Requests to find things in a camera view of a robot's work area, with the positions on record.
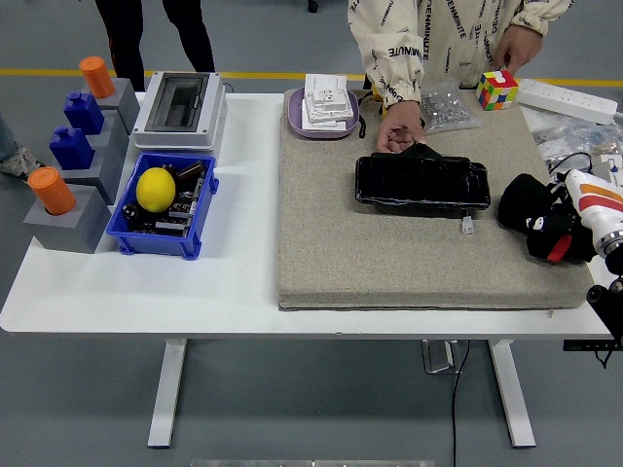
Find person's left hand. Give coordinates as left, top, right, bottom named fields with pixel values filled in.
left=488, top=21, right=544, bottom=74

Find person's right hand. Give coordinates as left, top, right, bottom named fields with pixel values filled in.
left=376, top=99, right=427, bottom=155

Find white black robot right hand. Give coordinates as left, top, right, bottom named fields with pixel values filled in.
left=524, top=168, right=623, bottom=234

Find glossy black panel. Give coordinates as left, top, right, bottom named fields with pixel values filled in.
left=353, top=141, right=493, bottom=219

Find black table control panel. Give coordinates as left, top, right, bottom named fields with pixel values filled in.
left=563, top=339, right=623, bottom=352

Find white electrical device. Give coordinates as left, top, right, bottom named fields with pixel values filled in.
left=591, top=154, right=623, bottom=189

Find yellow tool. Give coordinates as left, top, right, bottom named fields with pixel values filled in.
left=364, top=77, right=390, bottom=120

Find clear bag of screws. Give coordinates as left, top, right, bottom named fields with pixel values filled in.
left=419, top=77, right=483, bottom=136

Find multicoloured puzzle cube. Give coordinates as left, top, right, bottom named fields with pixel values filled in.
left=475, top=69, right=521, bottom=113

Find clear plastic bags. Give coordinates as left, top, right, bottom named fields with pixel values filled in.
left=530, top=104, right=623, bottom=171

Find white power strip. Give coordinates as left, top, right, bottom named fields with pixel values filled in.
left=515, top=77, right=619, bottom=126

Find person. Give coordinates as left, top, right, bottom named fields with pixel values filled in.
left=347, top=0, right=576, bottom=106
left=94, top=0, right=216, bottom=93
left=0, top=111, right=48, bottom=184

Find purple oval tray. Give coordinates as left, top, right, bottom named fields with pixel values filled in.
left=288, top=87, right=361, bottom=141

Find grey-brown mat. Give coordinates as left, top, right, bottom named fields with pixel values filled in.
left=275, top=89, right=596, bottom=312

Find white table leg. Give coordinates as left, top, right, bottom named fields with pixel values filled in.
left=146, top=339, right=189, bottom=449
left=488, top=339, right=537, bottom=449

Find dark brown cylinder part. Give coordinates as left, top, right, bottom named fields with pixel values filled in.
left=176, top=161, right=207, bottom=182

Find silver box under table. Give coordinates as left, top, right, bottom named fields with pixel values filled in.
left=421, top=339, right=463, bottom=376

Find yellow lemon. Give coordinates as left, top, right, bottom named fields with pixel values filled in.
left=135, top=166, right=177, bottom=214

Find blue plastic bin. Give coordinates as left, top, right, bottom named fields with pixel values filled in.
left=105, top=152, right=220, bottom=262

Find grey block base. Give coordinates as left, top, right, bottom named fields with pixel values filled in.
left=21, top=183, right=114, bottom=255
left=82, top=77, right=141, bottom=136
left=53, top=140, right=128, bottom=205
left=85, top=110, right=131, bottom=166

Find orange cylinder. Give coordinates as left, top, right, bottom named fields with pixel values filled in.
left=26, top=166, right=78, bottom=217
left=78, top=55, right=117, bottom=100

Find blue plastic block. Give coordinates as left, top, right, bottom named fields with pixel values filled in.
left=62, top=90, right=106, bottom=136
left=49, top=126, right=96, bottom=171

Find black wrist strap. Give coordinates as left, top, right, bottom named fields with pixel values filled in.
left=357, top=91, right=376, bottom=140

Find looped black cable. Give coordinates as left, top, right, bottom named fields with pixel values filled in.
left=548, top=152, right=595, bottom=179

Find large white wall socket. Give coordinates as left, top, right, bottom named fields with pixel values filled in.
left=300, top=90, right=355, bottom=131

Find small white wall socket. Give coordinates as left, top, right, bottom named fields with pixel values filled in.
left=304, top=73, right=349, bottom=106

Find grey enclosure with clear lid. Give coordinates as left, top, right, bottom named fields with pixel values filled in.
left=131, top=70, right=229, bottom=152

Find black cable under table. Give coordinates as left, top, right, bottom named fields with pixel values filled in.
left=451, top=339, right=471, bottom=467

